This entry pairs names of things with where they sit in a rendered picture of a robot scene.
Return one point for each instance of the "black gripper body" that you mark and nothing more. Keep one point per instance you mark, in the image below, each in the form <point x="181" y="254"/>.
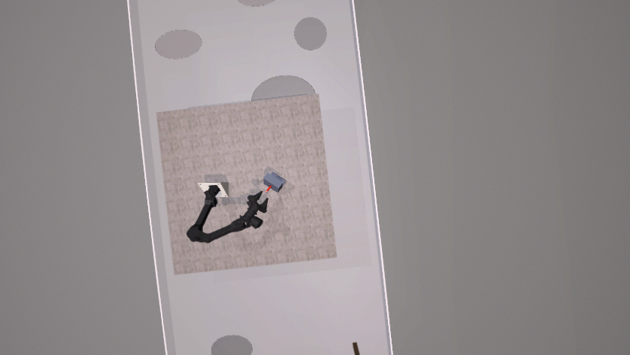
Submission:
<point x="255" y="206"/>

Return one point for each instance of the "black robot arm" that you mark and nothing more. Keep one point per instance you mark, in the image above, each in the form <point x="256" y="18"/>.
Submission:
<point x="195" y="233"/>

